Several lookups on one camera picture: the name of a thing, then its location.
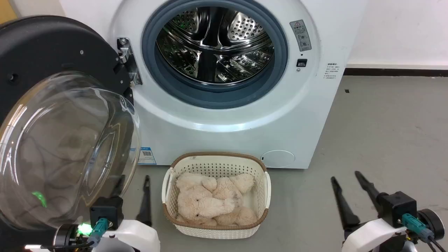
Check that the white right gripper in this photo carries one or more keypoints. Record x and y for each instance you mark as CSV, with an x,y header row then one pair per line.
x,y
371,236

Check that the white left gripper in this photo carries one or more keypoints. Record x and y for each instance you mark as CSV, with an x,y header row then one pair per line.
x,y
136,238

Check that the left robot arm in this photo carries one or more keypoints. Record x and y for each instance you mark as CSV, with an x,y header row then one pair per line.
x,y
66,236

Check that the white front-load washing machine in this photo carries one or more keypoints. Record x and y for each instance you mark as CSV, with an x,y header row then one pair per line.
x,y
252,133

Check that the metal door hinge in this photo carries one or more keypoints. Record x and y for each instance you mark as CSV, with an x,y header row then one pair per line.
x,y
127,57

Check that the black door latch slot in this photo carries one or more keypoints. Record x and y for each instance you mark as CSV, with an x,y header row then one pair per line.
x,y
301,63

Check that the black washer door glass bowl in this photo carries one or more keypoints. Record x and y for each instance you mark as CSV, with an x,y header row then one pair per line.
x,y
49,49

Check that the blue white QR sticker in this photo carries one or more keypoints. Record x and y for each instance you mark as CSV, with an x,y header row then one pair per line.
x,y
147,156

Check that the beige plush teddy bear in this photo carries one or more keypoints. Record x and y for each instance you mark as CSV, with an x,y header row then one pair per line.
x,y
203,204

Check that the round white filter cover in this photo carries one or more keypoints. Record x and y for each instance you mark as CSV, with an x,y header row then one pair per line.
x,y
278,159

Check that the white plastic laundry basket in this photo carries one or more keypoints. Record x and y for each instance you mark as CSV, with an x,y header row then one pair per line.
x,y
217,164

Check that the small printed text label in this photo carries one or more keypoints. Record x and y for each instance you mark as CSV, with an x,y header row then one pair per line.
x,y
331,71

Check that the grey warning sticker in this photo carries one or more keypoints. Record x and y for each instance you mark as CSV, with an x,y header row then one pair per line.
x,y
300,35

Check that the stainless steel washer drum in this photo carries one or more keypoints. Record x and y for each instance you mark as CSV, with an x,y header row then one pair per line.
x,y
213,42

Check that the yellow wooden panel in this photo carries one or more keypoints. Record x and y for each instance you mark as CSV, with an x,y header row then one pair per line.
x,y
7,10

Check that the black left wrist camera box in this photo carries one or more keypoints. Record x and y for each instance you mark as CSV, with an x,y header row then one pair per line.
x,y
106,211

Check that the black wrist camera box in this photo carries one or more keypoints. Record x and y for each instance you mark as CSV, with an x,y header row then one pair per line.
x,y
397,208
106,211

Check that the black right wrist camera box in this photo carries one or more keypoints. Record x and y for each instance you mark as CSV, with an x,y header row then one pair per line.
x,y
397,208

